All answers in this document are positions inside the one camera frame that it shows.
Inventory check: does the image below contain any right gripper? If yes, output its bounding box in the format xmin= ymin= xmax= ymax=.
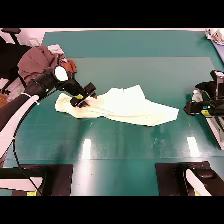
xmin=183 ymin=99 xmax=204 ymax=117

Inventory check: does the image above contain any black cable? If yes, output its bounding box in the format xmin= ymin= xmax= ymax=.
xmin=11 ymin=138 xmax=44 ymax=197

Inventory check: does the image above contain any cream garment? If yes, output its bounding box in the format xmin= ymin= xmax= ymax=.
xmin=54 ymin=84 xmax=180 ymax=128

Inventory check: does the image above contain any brown garment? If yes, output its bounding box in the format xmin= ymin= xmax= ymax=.
xmin=17 ymin=45 xmax=69 ymax=85

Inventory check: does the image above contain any silver frame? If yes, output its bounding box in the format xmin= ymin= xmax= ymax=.
xmin=204 ymin=115 xmax=224 ymax=152

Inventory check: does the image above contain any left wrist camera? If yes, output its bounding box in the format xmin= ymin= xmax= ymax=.
xmin=83 ymin=82 xmax=98 ymax=99

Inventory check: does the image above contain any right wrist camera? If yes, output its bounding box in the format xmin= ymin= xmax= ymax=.
xmin=209 ymin=69 xmax=224 ymax=90

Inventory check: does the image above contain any white garment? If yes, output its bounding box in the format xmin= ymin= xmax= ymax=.
xmin=204 ymin=28 xmax=224 ymax=46

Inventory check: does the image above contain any pale grey garment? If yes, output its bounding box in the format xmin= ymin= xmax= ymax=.
xmin=47 ymin=43 xmax=65 ymax=56

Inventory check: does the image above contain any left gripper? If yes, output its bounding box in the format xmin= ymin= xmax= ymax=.
xmin=69 ymin=92 xmax=90 ymax=109

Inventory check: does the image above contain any black office chair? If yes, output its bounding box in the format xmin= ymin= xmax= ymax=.
xmin=0 ymin=28 xmax=32 ymax=95

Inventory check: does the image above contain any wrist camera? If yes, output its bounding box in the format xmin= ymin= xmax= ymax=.
xmin=83 ymin=82 xmax=98 ymax=99
xmin=209 ymin=69 xmax=224 ymax=90

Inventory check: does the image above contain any orange garment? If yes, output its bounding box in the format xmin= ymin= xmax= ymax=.
xmin=61 ymin=59 xmax=78 ymax=76

